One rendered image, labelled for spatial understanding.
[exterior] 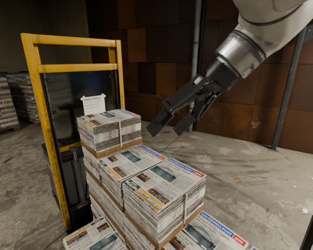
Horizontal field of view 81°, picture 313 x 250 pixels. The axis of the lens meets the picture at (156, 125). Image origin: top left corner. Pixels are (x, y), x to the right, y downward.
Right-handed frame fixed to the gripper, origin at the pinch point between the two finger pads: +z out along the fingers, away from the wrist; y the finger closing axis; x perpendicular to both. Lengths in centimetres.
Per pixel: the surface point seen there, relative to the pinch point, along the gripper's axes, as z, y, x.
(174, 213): 39, 38, -18
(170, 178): 36, 49, -3
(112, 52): 26, 79, 124
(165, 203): 36.1, 31.6, -12.1
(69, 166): 132, 66, 73
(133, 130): 47, 64, 43
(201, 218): 42, 62, -29
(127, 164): 54, 46, 21
